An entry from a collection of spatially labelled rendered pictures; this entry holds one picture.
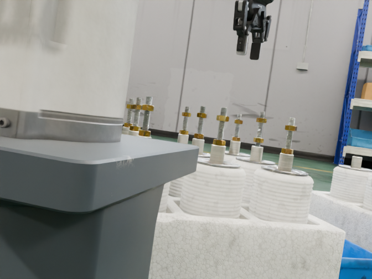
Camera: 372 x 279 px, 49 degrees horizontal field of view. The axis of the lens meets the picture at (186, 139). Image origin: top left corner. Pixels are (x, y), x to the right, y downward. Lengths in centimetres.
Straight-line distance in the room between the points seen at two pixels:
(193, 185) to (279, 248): 15
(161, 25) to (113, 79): 600
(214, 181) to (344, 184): 47
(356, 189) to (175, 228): 55
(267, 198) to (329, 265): 13
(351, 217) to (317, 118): 478
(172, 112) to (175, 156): 574
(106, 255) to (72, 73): 7
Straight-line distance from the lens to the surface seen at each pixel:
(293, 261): 65
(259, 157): 79
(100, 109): 19
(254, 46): 95
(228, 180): 61
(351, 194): 101
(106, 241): 17
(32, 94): 17
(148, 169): 17
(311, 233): 65
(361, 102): 499
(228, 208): 62
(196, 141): 75
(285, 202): 65
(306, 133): 568
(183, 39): 604
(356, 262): 78
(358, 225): 92
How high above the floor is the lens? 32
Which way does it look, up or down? 3 degrees down
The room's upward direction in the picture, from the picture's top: 8 degrees clockwise
